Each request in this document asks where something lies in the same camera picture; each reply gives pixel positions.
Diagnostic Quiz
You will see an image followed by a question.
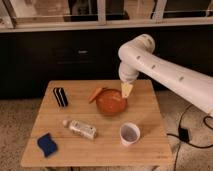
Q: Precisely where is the yellow gripper finger tip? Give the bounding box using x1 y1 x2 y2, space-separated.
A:
121 83 133 98

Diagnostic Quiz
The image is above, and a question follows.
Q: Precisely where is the black white striped eraser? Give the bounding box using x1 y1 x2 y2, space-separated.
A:
53 87 68 107

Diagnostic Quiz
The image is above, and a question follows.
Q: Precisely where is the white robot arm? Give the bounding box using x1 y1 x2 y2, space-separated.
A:
118 34 213 117

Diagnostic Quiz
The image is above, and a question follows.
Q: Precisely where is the orange bowl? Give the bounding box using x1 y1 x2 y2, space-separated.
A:
96 89 127 116

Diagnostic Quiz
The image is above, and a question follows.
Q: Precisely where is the orange carrot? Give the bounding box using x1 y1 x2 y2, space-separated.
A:
89 87 103 103

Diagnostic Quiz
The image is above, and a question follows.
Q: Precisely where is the white paper cup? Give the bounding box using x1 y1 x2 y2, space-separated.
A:
119 122 141 147

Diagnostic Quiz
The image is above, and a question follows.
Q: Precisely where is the wooden table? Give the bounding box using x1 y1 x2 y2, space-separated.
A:
21 80 172 167

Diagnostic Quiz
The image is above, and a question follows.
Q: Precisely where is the black power adapter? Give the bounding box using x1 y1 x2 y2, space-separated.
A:
178 127 190 143

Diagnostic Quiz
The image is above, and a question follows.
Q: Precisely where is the blue sponge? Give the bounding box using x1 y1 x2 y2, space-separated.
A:
37 133 58 158

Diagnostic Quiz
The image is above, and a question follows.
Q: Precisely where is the black power cable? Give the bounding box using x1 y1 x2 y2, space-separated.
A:
166 103 213 171

